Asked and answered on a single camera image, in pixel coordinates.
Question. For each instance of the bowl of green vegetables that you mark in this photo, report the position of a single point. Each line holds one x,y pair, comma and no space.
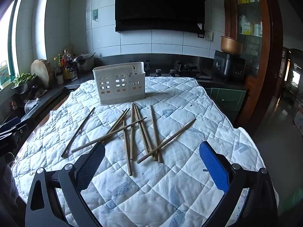
23,81

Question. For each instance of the pile of wooden chopsticks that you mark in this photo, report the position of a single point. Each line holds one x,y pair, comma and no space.
155,155

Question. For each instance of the steel pressure cooker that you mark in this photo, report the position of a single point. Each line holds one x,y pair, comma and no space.
85,65

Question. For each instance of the large dark oil bottle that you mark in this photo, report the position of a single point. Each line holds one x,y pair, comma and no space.
67,71

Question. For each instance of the small glass jar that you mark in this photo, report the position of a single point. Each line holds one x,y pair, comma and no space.
74,75

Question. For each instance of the black range hood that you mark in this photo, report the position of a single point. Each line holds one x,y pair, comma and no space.
161,4

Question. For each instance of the window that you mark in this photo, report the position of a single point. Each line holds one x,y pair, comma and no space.
4,40

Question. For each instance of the round wooden cutting board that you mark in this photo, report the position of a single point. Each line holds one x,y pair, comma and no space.
41,72

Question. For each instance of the white rag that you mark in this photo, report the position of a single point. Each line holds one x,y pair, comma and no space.
32,105

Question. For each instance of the person's left hand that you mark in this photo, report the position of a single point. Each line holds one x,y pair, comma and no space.
9,179

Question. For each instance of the small white jar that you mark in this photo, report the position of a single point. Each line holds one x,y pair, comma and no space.
59,78

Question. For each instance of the black rice cooker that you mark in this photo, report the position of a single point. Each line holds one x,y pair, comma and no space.
228,66

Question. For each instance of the copper inner pot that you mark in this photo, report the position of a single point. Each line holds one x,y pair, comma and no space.
231,46

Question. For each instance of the green wall hook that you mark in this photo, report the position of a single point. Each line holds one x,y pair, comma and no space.
95,14

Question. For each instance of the white carton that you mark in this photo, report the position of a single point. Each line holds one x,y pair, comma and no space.
4,74

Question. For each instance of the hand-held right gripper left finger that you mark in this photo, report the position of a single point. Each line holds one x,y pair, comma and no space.
91,167

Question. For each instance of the black gas stove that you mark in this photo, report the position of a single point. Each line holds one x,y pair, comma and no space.
187,67

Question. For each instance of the white quilted blanket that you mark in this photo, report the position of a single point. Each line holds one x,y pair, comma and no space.
165,194

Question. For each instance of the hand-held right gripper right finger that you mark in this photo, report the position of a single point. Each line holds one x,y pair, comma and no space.
213,167

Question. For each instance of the white wall socket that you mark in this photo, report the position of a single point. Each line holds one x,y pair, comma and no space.
208,36

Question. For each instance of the yellow-capped green bottle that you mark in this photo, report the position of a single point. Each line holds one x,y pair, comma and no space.
57,63

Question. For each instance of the brown cloth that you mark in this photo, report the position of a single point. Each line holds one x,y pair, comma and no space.
41,92

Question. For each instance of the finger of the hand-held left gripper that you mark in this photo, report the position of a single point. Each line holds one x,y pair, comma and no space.
16,126

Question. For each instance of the white plastic utensil holder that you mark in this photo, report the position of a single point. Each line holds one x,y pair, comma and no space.
118,97

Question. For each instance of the green base cabinet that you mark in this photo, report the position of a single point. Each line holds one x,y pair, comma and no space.
224,99

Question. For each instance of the wooden glass-door cabinet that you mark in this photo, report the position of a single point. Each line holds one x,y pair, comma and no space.
272,52

